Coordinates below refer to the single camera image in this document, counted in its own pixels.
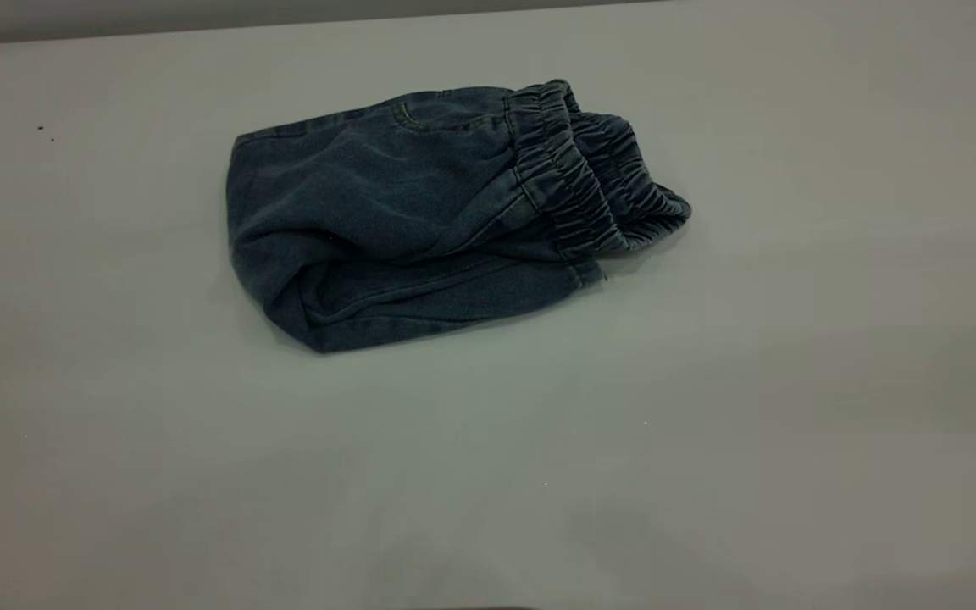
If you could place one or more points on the blue denim shorts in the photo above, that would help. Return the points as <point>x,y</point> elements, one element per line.
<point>386,212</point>

